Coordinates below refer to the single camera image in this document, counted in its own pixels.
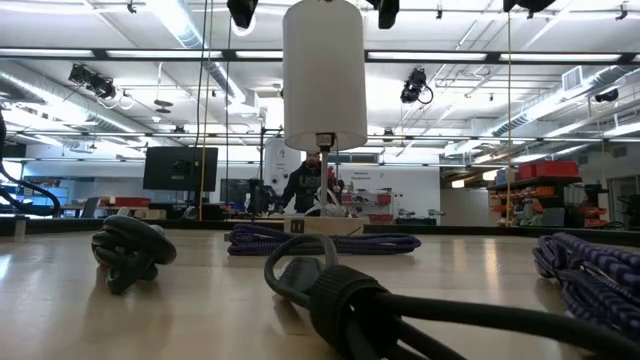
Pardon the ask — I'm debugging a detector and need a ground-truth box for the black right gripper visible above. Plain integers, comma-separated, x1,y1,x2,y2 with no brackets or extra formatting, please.
367,0,557,30

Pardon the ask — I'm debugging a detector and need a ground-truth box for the purple braided cable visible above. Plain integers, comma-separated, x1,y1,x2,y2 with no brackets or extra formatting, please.
530,231,640,341
227,223,423,257

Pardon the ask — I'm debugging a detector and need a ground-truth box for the black cable bundle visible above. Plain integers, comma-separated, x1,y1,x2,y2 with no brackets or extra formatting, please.
91,214,178,296

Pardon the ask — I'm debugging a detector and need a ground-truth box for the black cable with velcro strap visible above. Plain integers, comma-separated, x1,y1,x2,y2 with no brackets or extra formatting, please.
263,233,640,360

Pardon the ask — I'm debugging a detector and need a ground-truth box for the white shade wooden base lamp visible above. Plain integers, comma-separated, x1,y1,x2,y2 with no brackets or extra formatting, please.
282,0,370,236

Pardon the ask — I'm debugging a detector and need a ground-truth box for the black monitor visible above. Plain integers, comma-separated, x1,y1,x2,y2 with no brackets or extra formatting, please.
142,146,219,192

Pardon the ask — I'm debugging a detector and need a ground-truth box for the person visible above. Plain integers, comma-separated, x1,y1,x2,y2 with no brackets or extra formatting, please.
278,151,332,215

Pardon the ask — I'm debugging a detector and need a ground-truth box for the red tray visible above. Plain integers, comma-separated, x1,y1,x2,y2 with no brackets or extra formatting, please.
99,196,151,208

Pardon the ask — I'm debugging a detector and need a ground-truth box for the red storage bin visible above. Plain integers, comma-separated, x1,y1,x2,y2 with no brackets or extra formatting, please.
517,160,580,181

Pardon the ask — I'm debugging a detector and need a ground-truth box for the black storage shelf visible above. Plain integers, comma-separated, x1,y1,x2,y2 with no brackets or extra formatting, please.
487,159,584,229

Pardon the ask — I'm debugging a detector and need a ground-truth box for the white cable loop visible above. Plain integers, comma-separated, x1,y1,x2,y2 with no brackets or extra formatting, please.
231,14,257,38

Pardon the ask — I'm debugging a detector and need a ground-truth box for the black overhead frame beam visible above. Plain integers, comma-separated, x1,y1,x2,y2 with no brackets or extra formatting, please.
0,47,640,65

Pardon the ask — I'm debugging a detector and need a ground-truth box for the black hanging cable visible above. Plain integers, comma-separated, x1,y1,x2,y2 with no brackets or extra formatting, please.
224,19,235,216

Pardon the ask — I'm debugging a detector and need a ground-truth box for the white coiled cord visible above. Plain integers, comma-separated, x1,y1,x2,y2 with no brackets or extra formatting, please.
305,187,351,218

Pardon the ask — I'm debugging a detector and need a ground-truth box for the black aluminium table frame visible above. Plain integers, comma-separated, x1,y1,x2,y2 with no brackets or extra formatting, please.
0,215,640,246

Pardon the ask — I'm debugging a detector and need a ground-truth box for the thick black cable loop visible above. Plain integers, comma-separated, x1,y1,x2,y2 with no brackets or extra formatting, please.
0,112,62,218

